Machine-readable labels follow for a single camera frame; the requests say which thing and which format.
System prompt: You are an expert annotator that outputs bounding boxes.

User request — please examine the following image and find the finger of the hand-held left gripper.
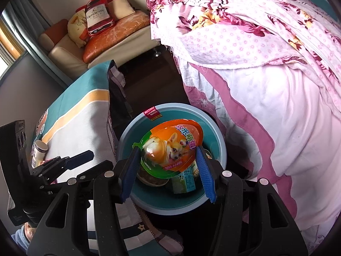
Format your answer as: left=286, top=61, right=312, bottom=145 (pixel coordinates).
left=43, top=151, right=94, bottom=183
left=77, top=160, right=116, bottom=181

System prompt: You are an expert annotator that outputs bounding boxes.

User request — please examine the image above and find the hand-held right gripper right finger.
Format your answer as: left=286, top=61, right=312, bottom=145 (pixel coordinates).
left=196, top=147, right=303, bottom=256

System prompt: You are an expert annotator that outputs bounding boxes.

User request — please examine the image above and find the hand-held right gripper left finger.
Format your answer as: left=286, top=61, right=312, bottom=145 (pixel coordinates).
left=27, top=144, right=142, bottom=256

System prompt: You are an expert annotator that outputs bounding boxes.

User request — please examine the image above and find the orange green egg toy pack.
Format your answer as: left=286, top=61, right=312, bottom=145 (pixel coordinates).
left=132, top=119, right=204, bottom=179

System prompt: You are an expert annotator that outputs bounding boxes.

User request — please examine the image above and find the teal plastic basin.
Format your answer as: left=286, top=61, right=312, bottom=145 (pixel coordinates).
left=116, top=103, right=227, bottom=215

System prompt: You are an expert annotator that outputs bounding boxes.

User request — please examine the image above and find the person's left forearm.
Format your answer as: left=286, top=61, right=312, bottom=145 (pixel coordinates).
left=11, top=223, right=40, bottom=254

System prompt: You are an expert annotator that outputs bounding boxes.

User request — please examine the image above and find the green drink carton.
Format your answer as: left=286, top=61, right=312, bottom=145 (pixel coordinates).
left=170, top=165, right=199, bottom=195

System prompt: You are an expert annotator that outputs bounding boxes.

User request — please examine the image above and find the round paper bowl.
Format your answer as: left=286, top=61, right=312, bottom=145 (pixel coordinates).
left=136, top=167, right=171, bottom=187

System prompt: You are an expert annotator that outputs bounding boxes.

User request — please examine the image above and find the white bottle with dark cap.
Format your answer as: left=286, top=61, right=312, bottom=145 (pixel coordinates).
left=31, top=140, right=49, bottom=169

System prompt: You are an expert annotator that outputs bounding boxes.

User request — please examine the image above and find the teal striped printed blanket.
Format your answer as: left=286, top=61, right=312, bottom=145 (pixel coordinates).
left=27, top=60, right=184, bottom=256

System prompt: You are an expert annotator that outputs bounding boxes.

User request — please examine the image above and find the purple checked cloth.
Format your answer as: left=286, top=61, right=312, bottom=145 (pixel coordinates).
left=108, top=61, right=126, bottom=91

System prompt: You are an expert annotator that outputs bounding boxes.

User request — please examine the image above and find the pink white bed cover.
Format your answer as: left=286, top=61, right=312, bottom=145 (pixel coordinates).
left=178, top=59, right=341, bottom=248

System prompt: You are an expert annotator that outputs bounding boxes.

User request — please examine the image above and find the cream sofa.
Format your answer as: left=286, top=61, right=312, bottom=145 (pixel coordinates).
left=37, top=0, right=160, bottom=72

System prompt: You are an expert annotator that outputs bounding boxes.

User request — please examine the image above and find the orange cushion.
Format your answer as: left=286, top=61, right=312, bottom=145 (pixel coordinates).
left=82, top=12, right=151, bottom=63

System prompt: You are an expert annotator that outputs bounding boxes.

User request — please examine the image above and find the window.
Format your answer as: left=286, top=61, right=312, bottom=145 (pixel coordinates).
left=0, top=13, right=26, bottom=70

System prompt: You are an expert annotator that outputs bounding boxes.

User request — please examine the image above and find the pale yellow cartoon cushion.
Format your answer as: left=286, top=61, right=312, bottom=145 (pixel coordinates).
left=67, top=12, right=90, bottom=48

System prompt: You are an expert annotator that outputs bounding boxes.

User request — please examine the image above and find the grey teal curtain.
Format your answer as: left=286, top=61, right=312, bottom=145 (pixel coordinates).
left=3, top=0, right=70, bottom=86

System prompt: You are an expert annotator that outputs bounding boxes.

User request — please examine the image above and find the bottle-shaped red pillow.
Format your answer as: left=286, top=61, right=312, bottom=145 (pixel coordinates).
left=85, top=0, right=116, bottom=36

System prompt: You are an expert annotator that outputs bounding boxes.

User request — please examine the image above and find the beige cushion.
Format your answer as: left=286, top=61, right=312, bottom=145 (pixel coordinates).
left=108, top=0, right=136, bottom=22

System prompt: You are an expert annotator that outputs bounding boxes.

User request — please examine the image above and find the floral pink quilt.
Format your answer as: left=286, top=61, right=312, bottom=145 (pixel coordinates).
left=146, top=0, right=341, bottom=107

